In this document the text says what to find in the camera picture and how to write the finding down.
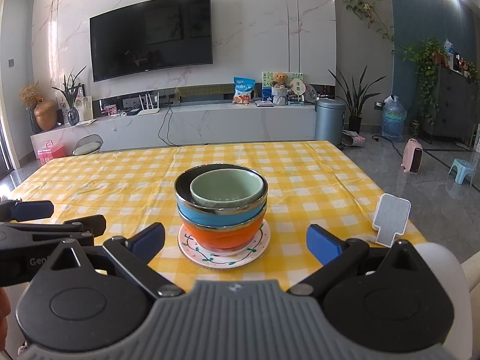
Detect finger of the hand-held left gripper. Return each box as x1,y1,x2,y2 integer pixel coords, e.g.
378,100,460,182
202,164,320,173
0,214,107,251
0,199,54,223

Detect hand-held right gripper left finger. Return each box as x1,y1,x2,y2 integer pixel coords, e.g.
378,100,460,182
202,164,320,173
50,222,185,299

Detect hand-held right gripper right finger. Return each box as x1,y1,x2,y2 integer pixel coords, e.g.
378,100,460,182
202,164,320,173
287,224,424,297

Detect white fruit-painted plate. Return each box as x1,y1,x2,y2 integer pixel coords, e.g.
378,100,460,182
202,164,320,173
179,219,271,269

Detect blue steel-lined bowl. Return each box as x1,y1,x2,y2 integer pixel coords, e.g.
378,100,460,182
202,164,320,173
174,164,269,229

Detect orange steel-lined bowl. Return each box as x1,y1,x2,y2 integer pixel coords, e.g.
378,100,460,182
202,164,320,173
178,202,268,251

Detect green ceramic bowl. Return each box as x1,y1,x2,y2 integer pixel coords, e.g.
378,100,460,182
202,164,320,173
190,169,264,211

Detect pink storage box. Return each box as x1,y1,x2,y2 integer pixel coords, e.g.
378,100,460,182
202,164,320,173
37,140,66,165

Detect yellow checked tablecloth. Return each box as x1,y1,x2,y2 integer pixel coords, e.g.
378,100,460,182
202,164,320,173
11,140,419,289

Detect white grey ribbed paddle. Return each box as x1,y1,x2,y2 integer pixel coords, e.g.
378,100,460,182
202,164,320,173
371,193,412,248

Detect brown round vase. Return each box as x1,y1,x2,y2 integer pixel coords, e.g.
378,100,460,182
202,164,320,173
34,99,59,132

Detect green plant in blue vase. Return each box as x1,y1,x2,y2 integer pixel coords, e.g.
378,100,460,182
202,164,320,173
52,67,87,126

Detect dried flowers in dark vase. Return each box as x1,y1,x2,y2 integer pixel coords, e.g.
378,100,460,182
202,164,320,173
19,81,44,134

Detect grey-blue trash can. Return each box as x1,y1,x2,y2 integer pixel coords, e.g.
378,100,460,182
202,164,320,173
314,98,346,144

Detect snake plant in black pot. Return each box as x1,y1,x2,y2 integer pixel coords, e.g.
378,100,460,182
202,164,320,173
328,65,387,134

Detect pink space heater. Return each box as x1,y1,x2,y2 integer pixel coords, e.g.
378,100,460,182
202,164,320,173
400,138,424,174

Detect white router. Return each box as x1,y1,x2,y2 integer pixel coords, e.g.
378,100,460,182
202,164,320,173
137,92,161,116

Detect white marble television cabinet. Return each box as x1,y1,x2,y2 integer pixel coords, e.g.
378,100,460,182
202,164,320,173
31,103,316,156

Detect blue water bottle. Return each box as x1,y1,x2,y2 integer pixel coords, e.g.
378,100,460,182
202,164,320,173
381,95,407,142

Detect light blue plastic stool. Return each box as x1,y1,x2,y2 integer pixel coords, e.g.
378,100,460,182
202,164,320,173
449,158,474,185

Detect teddy bear bouquet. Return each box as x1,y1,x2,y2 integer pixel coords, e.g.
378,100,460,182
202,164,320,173
271,72,290,106

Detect blue snack bag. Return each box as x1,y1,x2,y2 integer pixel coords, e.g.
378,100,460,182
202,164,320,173
232,77,256,105

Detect green picture card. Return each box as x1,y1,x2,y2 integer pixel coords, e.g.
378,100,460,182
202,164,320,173
261,71,304,100

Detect dark grey sideboard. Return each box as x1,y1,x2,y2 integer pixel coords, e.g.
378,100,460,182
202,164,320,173
437,64,480,145

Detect green pothos plant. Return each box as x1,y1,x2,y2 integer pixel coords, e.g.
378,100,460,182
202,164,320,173
401,37,447,124

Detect hanging vine plant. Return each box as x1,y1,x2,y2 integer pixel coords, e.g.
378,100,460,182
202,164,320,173
345,0,395,53

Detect black cable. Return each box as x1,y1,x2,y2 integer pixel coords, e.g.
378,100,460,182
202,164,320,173
157,107,209,147

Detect white photo frame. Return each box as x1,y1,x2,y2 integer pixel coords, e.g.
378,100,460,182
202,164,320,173
75,95,94,122

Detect black wall television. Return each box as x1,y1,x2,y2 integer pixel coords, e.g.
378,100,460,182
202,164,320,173
89,0,214,82

